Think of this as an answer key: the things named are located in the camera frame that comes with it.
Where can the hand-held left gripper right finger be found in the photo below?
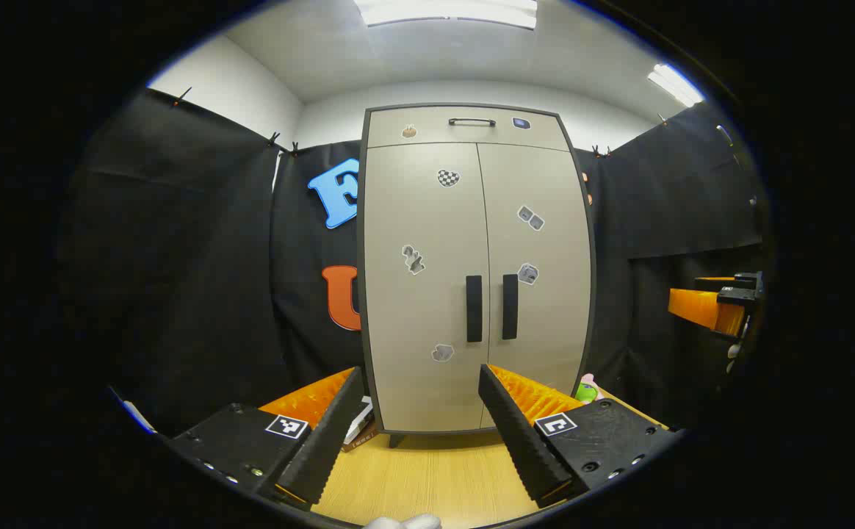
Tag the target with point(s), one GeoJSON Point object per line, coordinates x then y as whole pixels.
{"type": "Point", "coordinates": [516, 433]}

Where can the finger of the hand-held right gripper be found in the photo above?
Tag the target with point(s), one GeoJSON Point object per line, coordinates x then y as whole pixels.
{"type": "Point", "coordinates": [714, 282]}
{"type": "Point", "coordinates": [699, 308]}

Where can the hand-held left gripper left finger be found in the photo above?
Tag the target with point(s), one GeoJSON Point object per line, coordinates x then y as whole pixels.
{"type": "Point", "coordinates": [332, 433]}

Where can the grey double-door shoe cabinet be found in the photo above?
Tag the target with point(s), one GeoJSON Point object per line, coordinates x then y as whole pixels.
{"type": "Point", "coordinates": [396, 439]}

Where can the grey cabinet door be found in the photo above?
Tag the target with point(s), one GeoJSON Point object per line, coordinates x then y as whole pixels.
{"type": "Point", "coordinates": [413, 330]}
{"type": "Point", "coordinates": [545, 330]}

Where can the grey cabinet drawer front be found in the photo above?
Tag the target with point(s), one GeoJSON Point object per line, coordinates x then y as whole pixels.
{"type": "Point", "coordinates": [435, 136]}

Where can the brown booklet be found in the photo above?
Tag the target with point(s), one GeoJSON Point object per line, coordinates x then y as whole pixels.
{"type": "Point", "coordinates": [361, 439]}

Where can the white photo booklet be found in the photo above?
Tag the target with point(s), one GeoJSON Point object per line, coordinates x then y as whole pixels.
{"type": "Point", "coordinates": [363, 422]}

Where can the pink and green plush toy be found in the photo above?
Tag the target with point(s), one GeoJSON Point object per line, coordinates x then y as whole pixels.
{"type": "Point", "coordinates": [585, 391]}

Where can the narrow ceiling light panel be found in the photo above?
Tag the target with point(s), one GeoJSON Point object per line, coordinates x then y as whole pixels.
{"type": "Point", "coordinates": [675, 84]}

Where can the large ceiling light panel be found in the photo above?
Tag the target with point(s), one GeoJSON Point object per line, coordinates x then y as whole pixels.
{"type": "Point", "coordinates": [446, 11]}

